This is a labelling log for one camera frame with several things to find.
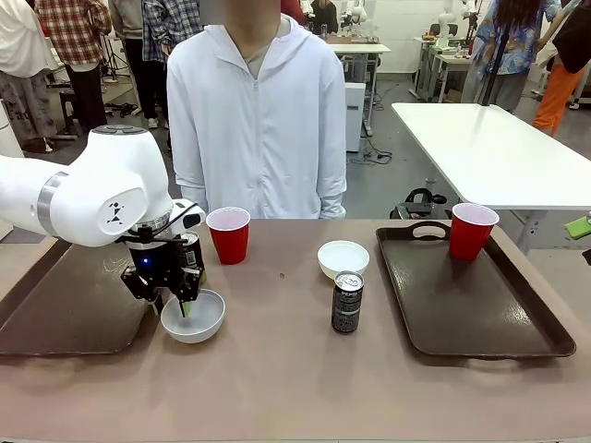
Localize black soda can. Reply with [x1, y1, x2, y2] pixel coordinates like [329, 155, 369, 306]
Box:
[177, 230, 207, 283]

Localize bystander in red plaid shirt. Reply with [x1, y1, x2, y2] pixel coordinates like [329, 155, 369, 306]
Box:
[33, 0, 114, 136]

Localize brown plastic tray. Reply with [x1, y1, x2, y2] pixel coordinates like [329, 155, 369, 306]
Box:
[0, 238, 163, 356]
[374, 221, 578, 361]

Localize white side table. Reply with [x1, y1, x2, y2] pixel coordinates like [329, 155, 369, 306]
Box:
[391, 102, 591, 255]

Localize person's left forearm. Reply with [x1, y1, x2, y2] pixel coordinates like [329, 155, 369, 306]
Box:
[316, 133, 348, 221]

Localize red plastic cup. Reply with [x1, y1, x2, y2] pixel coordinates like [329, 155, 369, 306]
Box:
[205, 207, 252, 266]
[449, 202, 501, 262]

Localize bystander in orange trousers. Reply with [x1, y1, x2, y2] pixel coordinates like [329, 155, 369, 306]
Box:
[532, 0, 591, 131]

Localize black wheeled base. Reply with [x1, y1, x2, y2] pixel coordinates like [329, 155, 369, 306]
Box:
[389, 186, 452, 221]

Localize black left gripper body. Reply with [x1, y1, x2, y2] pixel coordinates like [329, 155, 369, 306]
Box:
[127, 233, 187, 291]

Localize bystander in white shirt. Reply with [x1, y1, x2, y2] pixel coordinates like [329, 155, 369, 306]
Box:
[0, 0, 59, 143]

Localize bystander in blue plaid shirt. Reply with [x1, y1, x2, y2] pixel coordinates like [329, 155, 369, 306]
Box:
[139, 0, 191, 131]

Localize black pepsi can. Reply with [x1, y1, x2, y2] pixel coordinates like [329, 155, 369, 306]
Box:
[331, 269, 367, 335]

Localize black stool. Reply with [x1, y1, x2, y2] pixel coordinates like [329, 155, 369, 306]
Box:
[55, 89, 83, 140]

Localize white bowl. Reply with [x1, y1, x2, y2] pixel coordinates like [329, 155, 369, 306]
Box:
[317, 239, 371, 280]
[160, 289, 227, 344]

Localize person in white hoodie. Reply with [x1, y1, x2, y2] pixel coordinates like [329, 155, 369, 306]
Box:
[165, 0, 348, 221]

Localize white background desk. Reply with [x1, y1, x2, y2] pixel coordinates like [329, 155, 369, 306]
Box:
[326, 40, 392, 138]
[412, 35, 479, 104]

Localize white computer tower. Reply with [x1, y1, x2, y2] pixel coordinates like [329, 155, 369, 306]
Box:
[344, 82, 369, 154]

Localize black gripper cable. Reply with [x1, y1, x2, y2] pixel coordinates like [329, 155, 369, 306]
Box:
[138, 201, 200, 245]

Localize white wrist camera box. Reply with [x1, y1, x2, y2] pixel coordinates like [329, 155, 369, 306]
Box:
[171, 198, 207, 231]

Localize black tripod pole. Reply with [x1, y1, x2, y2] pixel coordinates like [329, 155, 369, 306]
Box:
[478, 0, 514, 108]

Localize bystander in floral blue shirt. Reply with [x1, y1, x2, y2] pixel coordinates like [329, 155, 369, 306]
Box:
[460, 0, 565, 114]

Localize person's right forearm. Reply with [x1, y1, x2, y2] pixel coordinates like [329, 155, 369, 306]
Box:
[166, 128, 207, 219]

